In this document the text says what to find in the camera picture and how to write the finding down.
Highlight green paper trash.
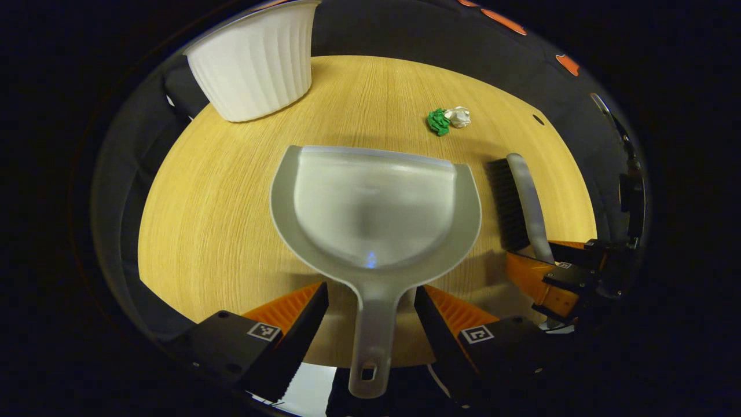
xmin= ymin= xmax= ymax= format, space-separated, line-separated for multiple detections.
xmin=427 ymin=108 xmax=451 ymax=137

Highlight small white broom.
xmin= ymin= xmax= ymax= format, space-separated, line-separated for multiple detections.
xmin=486 ymin=153 xmax=556 ymax=265

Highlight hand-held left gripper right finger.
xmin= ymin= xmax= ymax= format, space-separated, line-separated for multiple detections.
xmin=413 ymin=285 xmax=556 ymax=409

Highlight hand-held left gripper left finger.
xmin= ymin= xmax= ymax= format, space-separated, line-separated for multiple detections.
xmin=165 ymin=282 xmax=329 ymax=404

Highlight grey plastic dustpan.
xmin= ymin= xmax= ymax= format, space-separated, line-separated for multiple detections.
xmin=270 ymin=145 xmax=482 ymax=400

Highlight white ribbed garbage bin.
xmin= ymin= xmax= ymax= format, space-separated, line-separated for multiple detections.
xmin=184 ymin=0 xmax=322 ymax=123

